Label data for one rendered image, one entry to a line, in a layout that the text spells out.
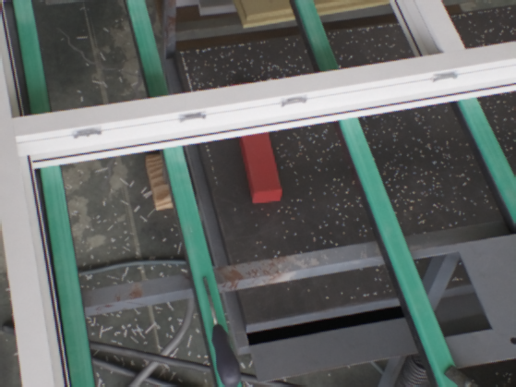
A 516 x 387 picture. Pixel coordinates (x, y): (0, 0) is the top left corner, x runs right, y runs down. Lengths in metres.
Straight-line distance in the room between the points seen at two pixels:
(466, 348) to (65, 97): 1.71
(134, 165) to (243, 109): 1.09
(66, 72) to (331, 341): 1.46
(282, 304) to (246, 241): 0.16
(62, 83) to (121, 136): 1.29
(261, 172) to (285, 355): 0.39
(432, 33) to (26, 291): 0.92
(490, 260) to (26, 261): 0.78
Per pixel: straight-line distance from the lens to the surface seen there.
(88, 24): 3.20
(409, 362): 2.03
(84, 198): 2.78
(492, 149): 1.88
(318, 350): 1.93
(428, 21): 1.97
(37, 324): 1.52
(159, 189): 2.72
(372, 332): 1.96
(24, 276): 1.56
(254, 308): 1.92
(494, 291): 1.72
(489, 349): 1.66
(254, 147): 2.09
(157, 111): 1.74
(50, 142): 1.75
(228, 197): 2.05
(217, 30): 2.35
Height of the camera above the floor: 2.27
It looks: 55 degrees down
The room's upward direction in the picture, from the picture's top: 7 degrees clockwise
